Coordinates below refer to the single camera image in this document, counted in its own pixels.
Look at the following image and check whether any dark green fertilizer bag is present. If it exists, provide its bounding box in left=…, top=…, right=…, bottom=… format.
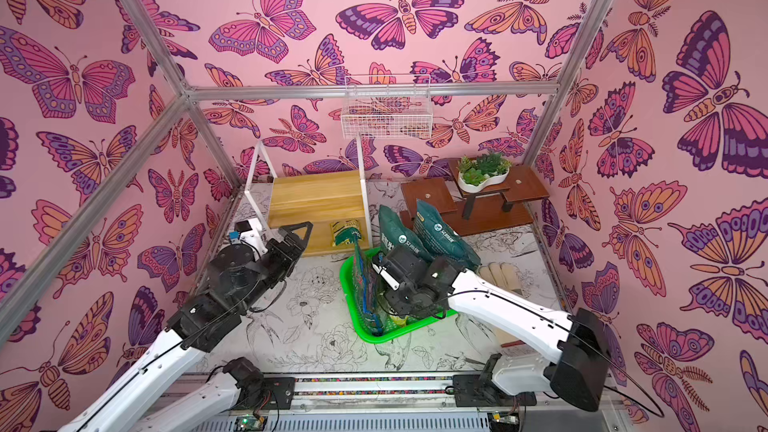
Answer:
left=378, top=205, right=434, bottom=262
left=413, top=199, right=481, bottom=271

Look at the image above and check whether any succulent plant white pot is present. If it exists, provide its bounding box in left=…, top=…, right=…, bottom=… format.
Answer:
left=457, top=153, right=511, bottom=194

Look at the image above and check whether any green plastic basket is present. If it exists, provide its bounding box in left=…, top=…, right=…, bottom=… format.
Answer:
left=339, top=257, right=457, bottom=344

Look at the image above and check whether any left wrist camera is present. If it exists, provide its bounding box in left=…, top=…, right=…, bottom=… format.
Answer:
left=228, top=218, right=265, bottom=250

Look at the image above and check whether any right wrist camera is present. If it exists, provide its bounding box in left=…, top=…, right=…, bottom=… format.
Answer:
left=371, top=251, right=402, bottom=291

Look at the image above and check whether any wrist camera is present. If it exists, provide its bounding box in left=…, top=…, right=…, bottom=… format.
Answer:
left=371, top=251, right=402, bottom=291
left=228, top=218, right=265, bottom=250

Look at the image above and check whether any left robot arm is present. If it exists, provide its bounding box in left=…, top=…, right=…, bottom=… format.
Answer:
left=62, top=222, right=313, bottom=431

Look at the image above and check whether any blue green soil bag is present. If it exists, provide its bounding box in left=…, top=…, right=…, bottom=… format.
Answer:
left=351, top=242, right=384, bottom=337

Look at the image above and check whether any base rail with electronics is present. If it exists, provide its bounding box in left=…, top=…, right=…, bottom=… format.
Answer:
left=113, top=368, right=631, bottom=432

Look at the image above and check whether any white wire basket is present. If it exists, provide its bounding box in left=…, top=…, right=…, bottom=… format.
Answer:
left=338, top=72, right=434, bottom=140

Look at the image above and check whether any yellow green packet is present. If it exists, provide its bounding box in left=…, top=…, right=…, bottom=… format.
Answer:
left=330, top=219, right=362, bottom=247

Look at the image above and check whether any aluminium cage frame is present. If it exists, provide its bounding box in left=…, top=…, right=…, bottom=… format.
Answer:
left=1, top=0, right=614, bottom=343

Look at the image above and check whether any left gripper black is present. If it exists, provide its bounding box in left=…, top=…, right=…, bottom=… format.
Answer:
left=233, top=221, right=310, bottom=315

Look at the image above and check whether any white frame wooden shelf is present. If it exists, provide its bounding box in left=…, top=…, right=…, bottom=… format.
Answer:
left=243, top=135, right=373, bottom=256

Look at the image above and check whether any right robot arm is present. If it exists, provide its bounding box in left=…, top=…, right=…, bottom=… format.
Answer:
left=372, top=246, right=611, bottom=412

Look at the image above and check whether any brown wooden step stand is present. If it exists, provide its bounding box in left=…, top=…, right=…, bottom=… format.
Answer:
left=400, top=160, right=549, bottom=236

